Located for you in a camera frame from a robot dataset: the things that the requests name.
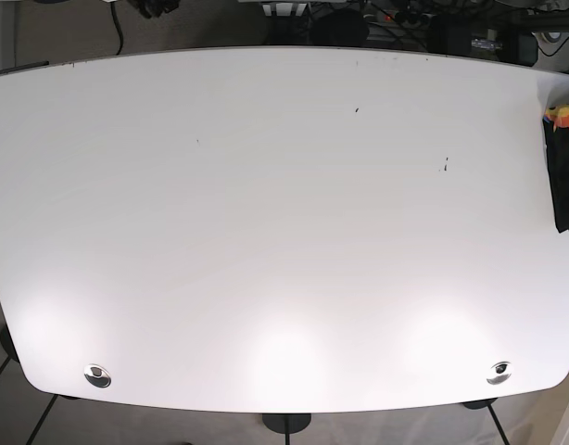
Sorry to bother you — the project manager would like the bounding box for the black printed T-shirt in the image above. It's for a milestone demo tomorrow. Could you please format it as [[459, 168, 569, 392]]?
[[543, 104, 569, 233]]

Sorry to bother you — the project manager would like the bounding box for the front black table foot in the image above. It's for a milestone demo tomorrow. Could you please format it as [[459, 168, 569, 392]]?
[[261, 413, 311, 435]]

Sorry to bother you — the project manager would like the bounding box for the left chrome table grommet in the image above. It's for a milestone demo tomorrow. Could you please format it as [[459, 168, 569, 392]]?
[[83, 363, 111, 388]]

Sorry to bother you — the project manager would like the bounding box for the chrome table grommet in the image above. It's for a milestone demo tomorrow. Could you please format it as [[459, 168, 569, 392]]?
[[83, 363, 111, 388], [486, 362, 513, 386]]

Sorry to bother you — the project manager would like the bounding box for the right chrome table grommet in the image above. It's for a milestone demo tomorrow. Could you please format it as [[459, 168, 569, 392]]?
[[486, 362, 513, 386]]

